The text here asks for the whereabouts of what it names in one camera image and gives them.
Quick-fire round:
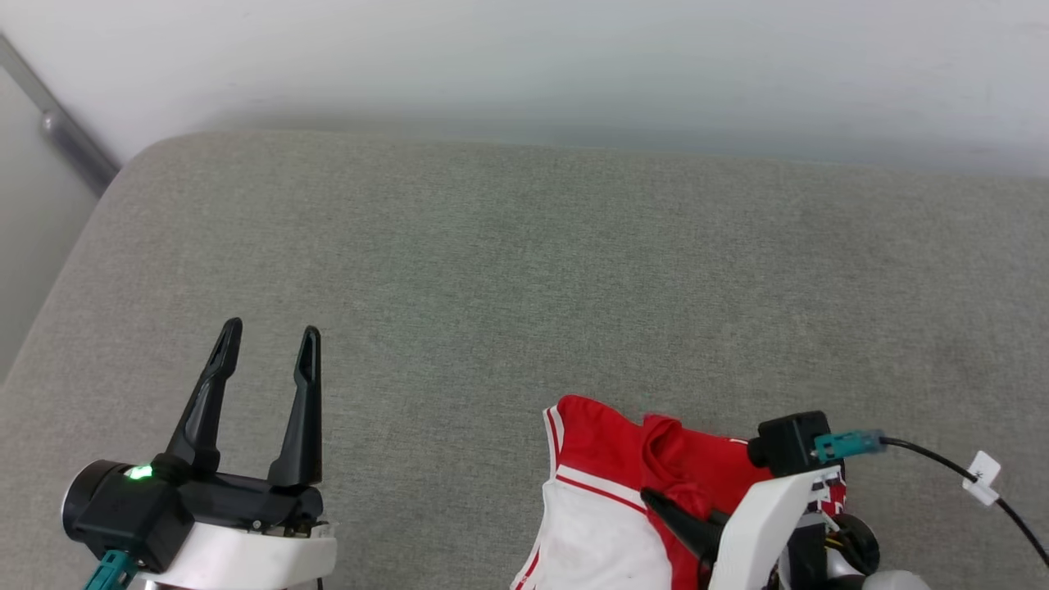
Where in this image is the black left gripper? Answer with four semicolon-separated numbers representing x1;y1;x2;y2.
123;318;325;532

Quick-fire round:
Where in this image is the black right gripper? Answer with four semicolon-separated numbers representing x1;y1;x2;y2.
641;488;882;590

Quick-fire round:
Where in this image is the red and white jersey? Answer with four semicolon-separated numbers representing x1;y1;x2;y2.
510;395;849;590

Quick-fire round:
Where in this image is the grey fabric sofa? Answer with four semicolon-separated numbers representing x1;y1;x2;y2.
0;129;1049;590

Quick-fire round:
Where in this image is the white right camera mount bracket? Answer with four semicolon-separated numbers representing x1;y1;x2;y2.
709;465;847;590

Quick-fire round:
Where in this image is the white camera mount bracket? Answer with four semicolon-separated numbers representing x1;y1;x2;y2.
709;465;847;590
135;523;338;590

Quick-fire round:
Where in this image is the white left camera mount bracket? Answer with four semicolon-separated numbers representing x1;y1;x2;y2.
135;523;338;590

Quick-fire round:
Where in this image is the teal right camera connector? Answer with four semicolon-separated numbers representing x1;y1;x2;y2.
815;430;886;461

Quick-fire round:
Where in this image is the teal camera connector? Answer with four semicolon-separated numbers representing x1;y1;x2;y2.
82;549;139;590
815;430;886;461

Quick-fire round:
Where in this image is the teal left camera connector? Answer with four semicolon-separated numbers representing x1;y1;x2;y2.
82;549;139;590

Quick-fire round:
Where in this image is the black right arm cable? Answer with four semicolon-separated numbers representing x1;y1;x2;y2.
881;438;1049;568

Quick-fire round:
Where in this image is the white cable label tag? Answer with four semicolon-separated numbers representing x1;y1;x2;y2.
963;451;1002;506

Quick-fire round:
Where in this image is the grey metal rail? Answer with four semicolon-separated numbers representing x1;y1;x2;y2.
0;33;122;197

